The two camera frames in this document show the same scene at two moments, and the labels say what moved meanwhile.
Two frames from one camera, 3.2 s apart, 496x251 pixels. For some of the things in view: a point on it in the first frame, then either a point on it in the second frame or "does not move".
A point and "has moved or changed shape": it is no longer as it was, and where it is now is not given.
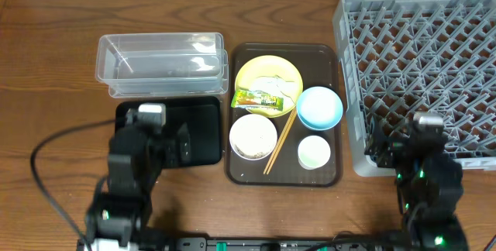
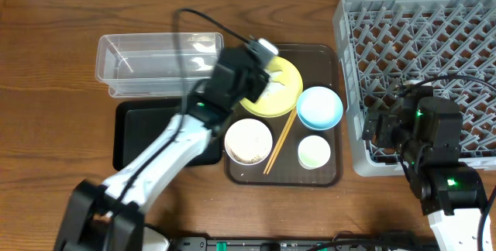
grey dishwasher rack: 402,51 does not move
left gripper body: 163,142 → 256,75
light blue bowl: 319,108 does not move
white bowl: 253,137 has moved or changed shape
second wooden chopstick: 284,137 does not move
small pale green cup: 313,153 does not move
